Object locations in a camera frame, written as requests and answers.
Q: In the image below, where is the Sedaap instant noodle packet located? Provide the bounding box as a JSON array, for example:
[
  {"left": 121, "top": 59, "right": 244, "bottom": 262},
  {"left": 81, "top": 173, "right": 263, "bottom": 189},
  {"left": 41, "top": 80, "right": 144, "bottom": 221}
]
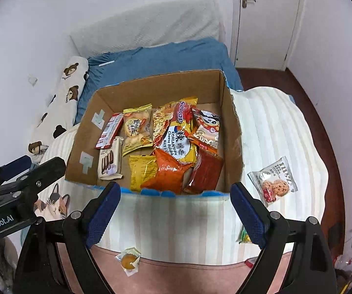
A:
[{"left": 153, "top": 97, "right": 198, "bottom": 163}]

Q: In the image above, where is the panda snack packet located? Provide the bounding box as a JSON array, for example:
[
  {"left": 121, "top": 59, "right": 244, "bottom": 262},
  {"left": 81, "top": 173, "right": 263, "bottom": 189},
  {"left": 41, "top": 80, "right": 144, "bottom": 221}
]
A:
[{"left": 188, "top": 108, "right": 221, "bottom": 154}]

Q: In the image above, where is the yellow egg biscuit packet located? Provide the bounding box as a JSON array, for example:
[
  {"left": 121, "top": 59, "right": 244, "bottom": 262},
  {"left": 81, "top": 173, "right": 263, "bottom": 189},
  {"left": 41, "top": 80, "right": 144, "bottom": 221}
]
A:
[{"left": 122, "top": 104, "right": 153, "bottom": 157}]

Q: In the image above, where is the dark red snack packet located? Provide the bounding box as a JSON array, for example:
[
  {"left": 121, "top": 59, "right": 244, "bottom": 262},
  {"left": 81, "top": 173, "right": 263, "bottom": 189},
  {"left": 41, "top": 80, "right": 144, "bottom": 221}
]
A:
[{"left": 183, "top": 149, "right": 224, "bottom": 195}]

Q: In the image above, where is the orange snack packet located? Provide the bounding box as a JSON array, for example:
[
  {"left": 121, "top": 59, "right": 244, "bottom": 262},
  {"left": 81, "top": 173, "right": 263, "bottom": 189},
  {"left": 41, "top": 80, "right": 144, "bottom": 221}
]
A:
[{"left": 141, "top": 149, "right": 194, "bottom": 195}]

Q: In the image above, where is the red white sausage packet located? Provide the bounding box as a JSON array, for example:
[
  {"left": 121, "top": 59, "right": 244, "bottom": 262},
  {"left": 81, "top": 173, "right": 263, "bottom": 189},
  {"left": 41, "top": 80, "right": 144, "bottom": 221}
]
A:
[{"left": 95, "top": 113, "right": 124, "bottom": 149}]

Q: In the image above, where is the braised egg packet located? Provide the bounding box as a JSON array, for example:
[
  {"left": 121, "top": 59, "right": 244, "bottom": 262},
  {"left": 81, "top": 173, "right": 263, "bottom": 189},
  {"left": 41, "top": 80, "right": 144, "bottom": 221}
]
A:
[{"left": 116, "top": 247, "right": 141, "bottom": 277}]

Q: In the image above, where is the blue milk cardboard box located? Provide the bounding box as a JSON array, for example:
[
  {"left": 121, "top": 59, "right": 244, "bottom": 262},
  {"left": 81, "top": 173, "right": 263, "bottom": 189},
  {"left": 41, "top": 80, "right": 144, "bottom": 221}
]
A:
[{"left": 65, "top": 70, "right": 243, "bottom": 194}]

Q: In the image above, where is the blue bed sheet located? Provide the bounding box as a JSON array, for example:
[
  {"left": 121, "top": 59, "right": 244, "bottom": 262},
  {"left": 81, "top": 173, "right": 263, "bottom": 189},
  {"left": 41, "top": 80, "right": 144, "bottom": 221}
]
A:
[{"left": 74, "top": 37, "right": 244, "bottom": 124}]

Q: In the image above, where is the striped pink cat blanket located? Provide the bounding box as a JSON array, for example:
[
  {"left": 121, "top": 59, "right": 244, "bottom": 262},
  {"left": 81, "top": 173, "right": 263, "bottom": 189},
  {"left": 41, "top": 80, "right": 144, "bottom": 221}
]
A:
[{"left": 33, "top": 86, "right": 330, "bottom": 294}]

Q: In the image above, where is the white cookie packet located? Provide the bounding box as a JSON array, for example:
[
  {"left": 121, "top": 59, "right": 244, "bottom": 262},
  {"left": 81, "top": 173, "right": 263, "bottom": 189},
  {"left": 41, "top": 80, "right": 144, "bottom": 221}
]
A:
[{"left": 248, "top": 157, "right": 298, "bottom": 206}]

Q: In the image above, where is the white wall socket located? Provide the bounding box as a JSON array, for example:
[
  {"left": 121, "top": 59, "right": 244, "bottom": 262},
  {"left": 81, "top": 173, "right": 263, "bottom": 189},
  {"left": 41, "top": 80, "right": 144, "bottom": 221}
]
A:
[{"left": 28, "top": 76, "right": 38, "bottom": 86}]

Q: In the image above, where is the Franzzi cookie packet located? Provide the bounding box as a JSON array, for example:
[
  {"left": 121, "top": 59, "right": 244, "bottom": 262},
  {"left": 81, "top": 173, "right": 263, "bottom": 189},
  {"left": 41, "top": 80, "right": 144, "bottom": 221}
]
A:
[{"left": 98, "top": 136, "right": 124, "bottom": 181}]

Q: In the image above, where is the white door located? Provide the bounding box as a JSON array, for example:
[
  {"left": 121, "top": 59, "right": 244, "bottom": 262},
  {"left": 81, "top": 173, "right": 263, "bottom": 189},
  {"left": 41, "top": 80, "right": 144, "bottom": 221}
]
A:
[{"left": 231, "top": 0, "right": 304, "bottom": 70}]

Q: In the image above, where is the yellow snack packet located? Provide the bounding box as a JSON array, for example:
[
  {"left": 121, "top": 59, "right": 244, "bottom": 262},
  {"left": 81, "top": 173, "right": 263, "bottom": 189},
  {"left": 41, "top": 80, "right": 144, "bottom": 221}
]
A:
[{"left": 129, "top": 155, "right": 157, "bottom": 191}]

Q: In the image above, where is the small red snack packet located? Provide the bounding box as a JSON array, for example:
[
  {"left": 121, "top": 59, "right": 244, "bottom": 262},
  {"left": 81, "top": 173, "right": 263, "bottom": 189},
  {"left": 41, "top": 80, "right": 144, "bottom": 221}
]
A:
[{"left": 244, "top": 257, "right": 258, "bottom": 269}]

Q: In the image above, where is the bear print pillow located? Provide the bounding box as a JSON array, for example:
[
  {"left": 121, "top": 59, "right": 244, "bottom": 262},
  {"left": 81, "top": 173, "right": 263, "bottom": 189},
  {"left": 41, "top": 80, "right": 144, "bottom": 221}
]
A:
[{"left": 28, "top": 56, "right": 89, "bottom": 165}]

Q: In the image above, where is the grey padded headboard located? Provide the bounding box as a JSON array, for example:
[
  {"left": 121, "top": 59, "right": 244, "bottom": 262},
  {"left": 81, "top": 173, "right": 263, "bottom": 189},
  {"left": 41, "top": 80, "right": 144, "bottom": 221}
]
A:
[{"left": 70, "top": 0, "right": 223, "bottom": 58}]

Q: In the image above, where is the green gummy candy packet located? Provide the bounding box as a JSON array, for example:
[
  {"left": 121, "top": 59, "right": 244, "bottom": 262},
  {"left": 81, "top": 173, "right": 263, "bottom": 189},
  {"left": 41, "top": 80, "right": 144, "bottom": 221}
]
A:
[{"left": 236, "top": 226, "right": 252, "bottom": 244}]

